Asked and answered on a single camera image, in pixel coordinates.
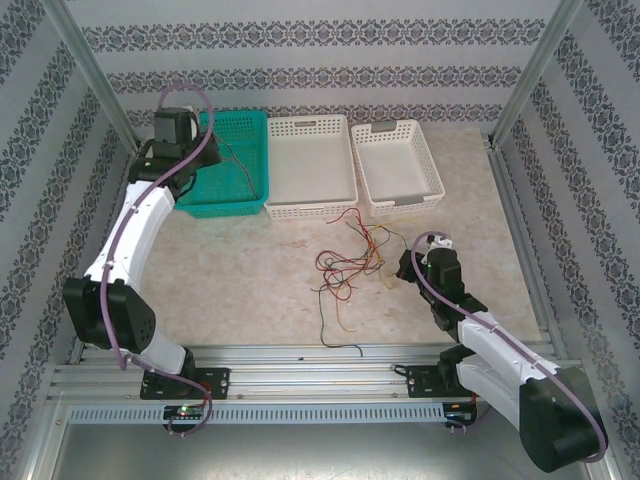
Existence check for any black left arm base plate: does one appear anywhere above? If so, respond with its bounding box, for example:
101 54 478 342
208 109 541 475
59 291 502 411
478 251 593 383
139 367 232 401

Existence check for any blue thin cable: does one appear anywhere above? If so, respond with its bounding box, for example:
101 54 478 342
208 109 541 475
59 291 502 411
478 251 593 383
324 249 386 301

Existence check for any grey metal sheet panel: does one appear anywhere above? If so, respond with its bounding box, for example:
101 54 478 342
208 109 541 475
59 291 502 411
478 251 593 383
29 399 616 480

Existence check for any circuit board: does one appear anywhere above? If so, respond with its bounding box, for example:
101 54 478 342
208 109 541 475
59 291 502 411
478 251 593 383
443 402 479 424
162 404 207 420

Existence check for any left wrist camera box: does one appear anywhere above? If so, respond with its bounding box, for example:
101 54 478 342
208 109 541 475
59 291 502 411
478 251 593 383
151 103 200 145

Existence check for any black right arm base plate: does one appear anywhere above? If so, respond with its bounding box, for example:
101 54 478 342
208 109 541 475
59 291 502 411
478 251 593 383
405 363 499 400

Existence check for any white basket with grey handles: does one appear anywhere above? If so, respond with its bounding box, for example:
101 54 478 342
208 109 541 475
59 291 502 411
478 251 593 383
349 119 447 220

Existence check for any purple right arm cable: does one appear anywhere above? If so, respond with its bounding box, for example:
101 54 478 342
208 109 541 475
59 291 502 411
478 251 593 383
410 232 609 461

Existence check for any black thin cable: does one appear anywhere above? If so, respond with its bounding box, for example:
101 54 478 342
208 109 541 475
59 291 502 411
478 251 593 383
215 141 262 200

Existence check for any teal plastic basket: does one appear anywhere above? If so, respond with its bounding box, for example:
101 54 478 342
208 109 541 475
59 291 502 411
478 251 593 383
174 109 271 220

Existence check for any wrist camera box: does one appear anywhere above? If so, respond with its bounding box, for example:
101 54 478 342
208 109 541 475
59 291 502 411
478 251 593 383
424 231 455 251
151 103 200 145

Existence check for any right circuit board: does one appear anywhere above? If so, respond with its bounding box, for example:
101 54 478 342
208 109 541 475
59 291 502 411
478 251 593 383
443 402 479 424

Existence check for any aluminium mounting rail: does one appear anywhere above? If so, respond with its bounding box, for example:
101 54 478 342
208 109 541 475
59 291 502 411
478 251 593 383
47 343 586 401

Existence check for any green thin cable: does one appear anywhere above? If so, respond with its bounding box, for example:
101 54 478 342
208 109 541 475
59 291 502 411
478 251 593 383
344 224 396 266

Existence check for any left circuit board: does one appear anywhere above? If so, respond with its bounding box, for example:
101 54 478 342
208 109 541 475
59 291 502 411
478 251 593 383
162 404 207 420

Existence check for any red thin cable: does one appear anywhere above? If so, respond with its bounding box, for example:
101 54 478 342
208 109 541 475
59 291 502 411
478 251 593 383
313 208 376 301

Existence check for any aluminium side rail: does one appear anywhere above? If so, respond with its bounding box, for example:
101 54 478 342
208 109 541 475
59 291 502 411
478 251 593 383
67 144 146 366
487 142 571 361

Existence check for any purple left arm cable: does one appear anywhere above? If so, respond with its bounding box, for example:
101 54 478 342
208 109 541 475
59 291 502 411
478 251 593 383
99 83 216 437

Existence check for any slotted grey cable duct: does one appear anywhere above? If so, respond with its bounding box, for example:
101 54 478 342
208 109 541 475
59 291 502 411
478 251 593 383
67 403 446 424

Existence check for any yellow thin cable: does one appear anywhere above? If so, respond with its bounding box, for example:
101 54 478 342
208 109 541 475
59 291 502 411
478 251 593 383
369 217 419 292

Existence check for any large white plastic basket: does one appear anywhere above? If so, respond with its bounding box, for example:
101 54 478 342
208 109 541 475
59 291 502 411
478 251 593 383
263 114 360 221

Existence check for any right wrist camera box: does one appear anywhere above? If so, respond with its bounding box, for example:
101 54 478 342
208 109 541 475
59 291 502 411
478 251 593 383
424 231 455 251

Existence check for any dark brown thin cable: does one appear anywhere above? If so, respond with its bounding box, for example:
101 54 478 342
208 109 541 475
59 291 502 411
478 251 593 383
318 287 365 357

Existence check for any orange thin cable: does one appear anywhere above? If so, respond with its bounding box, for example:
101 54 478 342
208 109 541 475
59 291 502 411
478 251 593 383
319 279 359 334

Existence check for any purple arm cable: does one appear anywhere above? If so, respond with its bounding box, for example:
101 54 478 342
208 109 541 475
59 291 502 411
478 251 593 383
410 232 609 461
99 83 216 437

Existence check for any aluminium frame post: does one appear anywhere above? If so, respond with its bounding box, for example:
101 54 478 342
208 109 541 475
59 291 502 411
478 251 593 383
487 0 601 151
42 0 144 151

